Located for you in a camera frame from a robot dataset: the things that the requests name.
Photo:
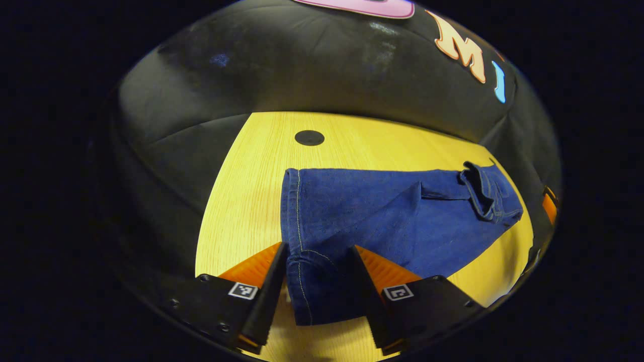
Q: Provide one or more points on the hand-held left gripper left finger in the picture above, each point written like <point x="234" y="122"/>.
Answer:
<point x="264" y="301"/>

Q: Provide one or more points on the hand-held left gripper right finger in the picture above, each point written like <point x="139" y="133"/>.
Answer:
<point x="370" y="301"/>

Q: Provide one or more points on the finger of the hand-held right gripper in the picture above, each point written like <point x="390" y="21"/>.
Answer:
<point x="549" y="207"/>

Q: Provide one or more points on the blue denim jeans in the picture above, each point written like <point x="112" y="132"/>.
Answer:
<point x="382" y="216"/>

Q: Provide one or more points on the black round table hole cover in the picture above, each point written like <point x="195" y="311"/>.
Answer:
<point x="309" y="138"/>

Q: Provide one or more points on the black backdrop cloth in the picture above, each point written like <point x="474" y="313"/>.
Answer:
<point x="201" y="100"/>

